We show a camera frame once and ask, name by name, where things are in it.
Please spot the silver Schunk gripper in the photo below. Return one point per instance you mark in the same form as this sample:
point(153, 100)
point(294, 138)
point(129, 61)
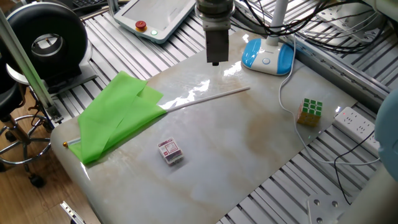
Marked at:
point(217, 46)

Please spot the green flag with white pole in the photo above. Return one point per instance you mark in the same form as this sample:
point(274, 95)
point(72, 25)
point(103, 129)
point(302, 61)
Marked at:
point(118, 109)

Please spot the blue and white desk lamp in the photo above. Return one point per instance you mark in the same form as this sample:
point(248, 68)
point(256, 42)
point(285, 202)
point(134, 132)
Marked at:
point(267, 59)

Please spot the white teach pendant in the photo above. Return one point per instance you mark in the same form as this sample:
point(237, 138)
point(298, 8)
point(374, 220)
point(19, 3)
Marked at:
point(155, 15)

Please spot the marble pattern board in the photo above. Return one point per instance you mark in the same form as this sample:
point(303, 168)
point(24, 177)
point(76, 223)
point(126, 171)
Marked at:
point(217, 155)

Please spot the clear box of paper clips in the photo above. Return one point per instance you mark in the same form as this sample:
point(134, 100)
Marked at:
point(169, 151)

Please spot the Rubik's cube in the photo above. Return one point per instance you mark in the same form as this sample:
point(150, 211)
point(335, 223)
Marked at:
point(309, 113)

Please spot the black keyboard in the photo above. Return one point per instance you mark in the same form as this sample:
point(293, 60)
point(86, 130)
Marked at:
point(87, 3)

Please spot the white power strip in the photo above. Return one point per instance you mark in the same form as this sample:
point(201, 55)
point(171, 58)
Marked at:
point(354, 124)

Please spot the black office stool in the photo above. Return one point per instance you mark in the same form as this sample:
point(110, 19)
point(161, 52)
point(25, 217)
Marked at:
point(9, 99)

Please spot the aluminium frame rail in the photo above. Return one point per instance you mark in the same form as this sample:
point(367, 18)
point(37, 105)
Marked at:
point(342, 77)

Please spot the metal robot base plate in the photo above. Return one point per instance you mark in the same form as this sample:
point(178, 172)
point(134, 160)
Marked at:
point(326, 211)

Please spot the aluminium frame post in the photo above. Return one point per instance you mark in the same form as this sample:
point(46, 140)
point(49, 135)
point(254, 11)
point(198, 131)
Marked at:
point(28, 65)

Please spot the metal bracket strip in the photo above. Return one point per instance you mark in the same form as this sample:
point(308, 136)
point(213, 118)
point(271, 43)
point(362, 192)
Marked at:
point(71, 213)

